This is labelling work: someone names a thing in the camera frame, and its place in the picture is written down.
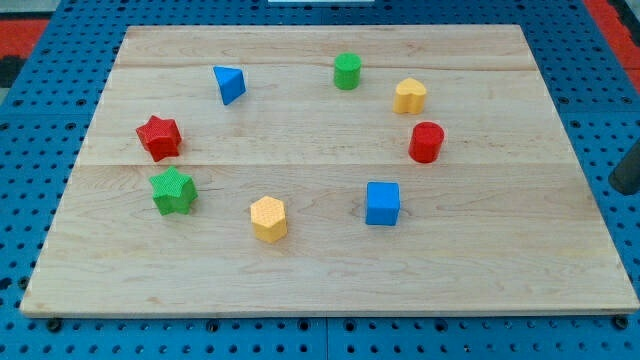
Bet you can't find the yellow heart block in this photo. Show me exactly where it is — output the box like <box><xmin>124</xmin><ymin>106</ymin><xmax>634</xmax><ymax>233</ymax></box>
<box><xmin>392</xmin><ymin>77</ymin><xmax>428</xmax><ymax>115</ymax></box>

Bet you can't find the wooden board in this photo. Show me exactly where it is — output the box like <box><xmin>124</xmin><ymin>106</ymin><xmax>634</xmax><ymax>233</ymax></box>
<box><xmin>21</xmin><ymin>25</ymin><xmax>639</xmax><ymax>318</ymax></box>

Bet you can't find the yellow hexagon block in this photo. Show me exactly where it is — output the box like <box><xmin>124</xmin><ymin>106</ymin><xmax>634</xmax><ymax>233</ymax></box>
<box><xmin>250</xmin><ymin>196</ymin><xmax>288</xmax><ymax>243</ymax></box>

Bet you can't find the blue cube block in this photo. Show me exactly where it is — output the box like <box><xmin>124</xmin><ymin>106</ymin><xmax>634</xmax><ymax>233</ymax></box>
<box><xmin>365</xmin><ymin>182</ymin><xmax>401</xmax><ymax>226</ymax></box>

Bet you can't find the red cylinder block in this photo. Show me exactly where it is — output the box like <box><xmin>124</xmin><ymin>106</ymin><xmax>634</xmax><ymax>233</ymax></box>
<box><xmin>408</xmin><ymin>121</ymin><xmax>445</xmax><ymax>163</ymax></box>

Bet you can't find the green cylinder block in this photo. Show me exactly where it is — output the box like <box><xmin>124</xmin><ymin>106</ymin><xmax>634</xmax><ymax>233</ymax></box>
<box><xmin>333</xmin><ymin>52</ymin><xmax>362</xmax><ymax>90</ymax></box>

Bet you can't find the blue triangular prism block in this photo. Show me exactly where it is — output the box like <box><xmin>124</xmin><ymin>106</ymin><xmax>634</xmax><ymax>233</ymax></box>
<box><xmin>213</xmin><ymin>66</ymin><xmax>246</xmax><ymax>106</ymax></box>

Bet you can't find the green star block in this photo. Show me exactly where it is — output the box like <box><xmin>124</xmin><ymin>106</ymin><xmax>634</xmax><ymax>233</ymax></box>
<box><xmin>149</xmin><ymin>166</ymin><xmax>198</xmax><ymax>216</ymax></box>

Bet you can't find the red star block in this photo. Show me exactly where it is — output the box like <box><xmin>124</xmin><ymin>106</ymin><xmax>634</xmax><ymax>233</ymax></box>
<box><xmin>136</xmin><ymin>115</ymin><xmax>182</xmax><ymax>162</ymax></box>

